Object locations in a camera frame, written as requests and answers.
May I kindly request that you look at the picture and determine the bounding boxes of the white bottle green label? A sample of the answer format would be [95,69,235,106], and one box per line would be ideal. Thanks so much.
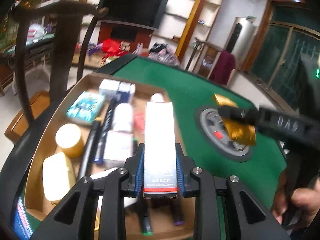
[150,93,165,103]

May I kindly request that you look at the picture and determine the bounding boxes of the white and blue medicine box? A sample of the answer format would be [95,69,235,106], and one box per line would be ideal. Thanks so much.
[99,79,136,103]

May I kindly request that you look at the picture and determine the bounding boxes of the cardboard tray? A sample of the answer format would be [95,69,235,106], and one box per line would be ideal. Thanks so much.
[24,73,195,239]

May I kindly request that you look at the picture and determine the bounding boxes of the black television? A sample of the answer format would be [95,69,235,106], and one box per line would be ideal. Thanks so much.
[98,0,168,29]

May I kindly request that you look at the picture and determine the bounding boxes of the yellow balm jar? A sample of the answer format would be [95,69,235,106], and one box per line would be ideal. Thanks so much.
[55,124,84,158]

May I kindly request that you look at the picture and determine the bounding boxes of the black marker yellow caps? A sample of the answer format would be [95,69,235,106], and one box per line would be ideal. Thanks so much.
[76,120,101,181]

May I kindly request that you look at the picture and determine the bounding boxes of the silver standing air conditioner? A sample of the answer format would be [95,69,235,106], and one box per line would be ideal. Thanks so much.
[225,17,256,66]

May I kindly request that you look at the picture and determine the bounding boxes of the person's right hand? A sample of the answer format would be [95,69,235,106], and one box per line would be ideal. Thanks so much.
[271,169,319,231]

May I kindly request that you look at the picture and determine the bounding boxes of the clear pack red item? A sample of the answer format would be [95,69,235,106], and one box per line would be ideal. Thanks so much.
[133,113,145,134]

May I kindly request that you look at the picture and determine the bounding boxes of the round table centre console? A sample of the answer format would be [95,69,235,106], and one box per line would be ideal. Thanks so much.
[194,105,253,163]

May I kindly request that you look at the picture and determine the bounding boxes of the white gold keychain case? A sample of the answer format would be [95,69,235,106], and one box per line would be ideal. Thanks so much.
[42,152,75,203]

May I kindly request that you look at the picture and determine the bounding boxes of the yellow snack packet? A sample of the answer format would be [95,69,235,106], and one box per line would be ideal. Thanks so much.
[213,94,256,146]

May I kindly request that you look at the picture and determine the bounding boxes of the black marker blue cap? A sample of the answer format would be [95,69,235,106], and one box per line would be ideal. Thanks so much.
[93,96,118,165]

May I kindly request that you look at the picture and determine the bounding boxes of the white plastic bag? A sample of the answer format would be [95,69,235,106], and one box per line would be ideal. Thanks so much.
[26,23,47,44]

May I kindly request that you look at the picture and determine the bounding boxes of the black marker purple cap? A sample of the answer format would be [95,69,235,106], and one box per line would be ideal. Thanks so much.
[169,198,184,226]

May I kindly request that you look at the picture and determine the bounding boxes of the maroon cloth on chair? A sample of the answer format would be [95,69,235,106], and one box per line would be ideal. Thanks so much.
[209,50,236,86]

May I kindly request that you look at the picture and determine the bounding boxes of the wooden chair by wall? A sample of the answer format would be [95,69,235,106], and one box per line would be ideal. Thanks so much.
[184,37,223,79]

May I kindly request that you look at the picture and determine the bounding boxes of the dark wooden chair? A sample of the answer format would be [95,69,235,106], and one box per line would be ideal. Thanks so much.
[11,0,110,126]

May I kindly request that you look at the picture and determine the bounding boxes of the white plastic bottle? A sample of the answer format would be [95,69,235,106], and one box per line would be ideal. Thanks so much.
[112,103,133,133]

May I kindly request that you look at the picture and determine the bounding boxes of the small white barcode box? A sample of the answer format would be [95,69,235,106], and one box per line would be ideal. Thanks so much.
[104,130,133,168]

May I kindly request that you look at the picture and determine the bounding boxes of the patterned clothes pile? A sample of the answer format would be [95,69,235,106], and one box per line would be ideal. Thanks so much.
[148,43,180,67]

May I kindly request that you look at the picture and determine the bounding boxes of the window with green grille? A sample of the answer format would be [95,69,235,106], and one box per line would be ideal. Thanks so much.
[241,0,319,112]

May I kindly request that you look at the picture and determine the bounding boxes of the black marker green cap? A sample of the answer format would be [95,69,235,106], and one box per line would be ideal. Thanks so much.
[135,141,153,236]

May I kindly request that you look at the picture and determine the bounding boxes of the red bag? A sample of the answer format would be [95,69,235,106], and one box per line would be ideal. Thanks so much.
[101,38,121,56]

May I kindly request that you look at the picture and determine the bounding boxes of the teal tissue pack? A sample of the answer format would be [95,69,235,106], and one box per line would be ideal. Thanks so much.
[66,92,105,125]

